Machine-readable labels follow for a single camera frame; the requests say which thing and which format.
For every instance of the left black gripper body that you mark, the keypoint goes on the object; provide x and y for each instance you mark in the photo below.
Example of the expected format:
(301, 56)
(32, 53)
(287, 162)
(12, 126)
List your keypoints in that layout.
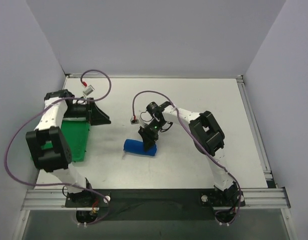
(91, 113)

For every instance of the green plastic tray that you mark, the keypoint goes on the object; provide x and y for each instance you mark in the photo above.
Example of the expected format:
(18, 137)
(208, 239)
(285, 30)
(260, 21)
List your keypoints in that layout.
(76, 142)

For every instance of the aluminium right rail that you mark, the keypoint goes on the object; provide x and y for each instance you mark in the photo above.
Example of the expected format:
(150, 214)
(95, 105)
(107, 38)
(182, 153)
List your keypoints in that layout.
(256, 134)

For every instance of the aluminium front rail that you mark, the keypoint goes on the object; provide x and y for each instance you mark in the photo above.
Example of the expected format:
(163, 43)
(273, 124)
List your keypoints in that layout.
(263, 198)

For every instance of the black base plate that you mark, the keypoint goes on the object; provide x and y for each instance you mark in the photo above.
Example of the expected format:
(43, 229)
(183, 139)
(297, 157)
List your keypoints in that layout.
(157, 205)

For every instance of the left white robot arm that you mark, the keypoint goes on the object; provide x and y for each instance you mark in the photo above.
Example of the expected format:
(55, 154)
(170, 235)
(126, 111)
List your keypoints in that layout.
(56, 106)

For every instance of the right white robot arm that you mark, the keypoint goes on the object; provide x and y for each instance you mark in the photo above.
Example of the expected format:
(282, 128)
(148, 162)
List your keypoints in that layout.
(207, 136)

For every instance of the aluminium rail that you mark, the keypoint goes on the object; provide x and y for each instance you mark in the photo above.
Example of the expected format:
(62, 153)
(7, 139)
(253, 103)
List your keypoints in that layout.
(263, 198)
(256, 134)

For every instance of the blue towel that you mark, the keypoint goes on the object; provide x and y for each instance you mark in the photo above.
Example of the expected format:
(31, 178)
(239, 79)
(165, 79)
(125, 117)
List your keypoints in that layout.
(137, 147)

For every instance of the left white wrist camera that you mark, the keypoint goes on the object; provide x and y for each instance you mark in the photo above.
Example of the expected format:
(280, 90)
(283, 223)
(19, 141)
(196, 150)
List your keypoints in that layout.
(88, 90)

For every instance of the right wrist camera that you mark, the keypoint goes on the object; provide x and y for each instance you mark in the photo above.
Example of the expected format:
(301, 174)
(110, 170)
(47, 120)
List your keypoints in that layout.
(134, 121)

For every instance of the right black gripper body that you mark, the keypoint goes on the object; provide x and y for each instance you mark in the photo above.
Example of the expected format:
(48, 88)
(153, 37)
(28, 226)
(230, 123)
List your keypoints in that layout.
(147, 131)

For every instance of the rolled white towel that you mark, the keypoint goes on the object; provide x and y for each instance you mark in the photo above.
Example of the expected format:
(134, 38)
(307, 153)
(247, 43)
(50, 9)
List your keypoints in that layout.
(75, 119)

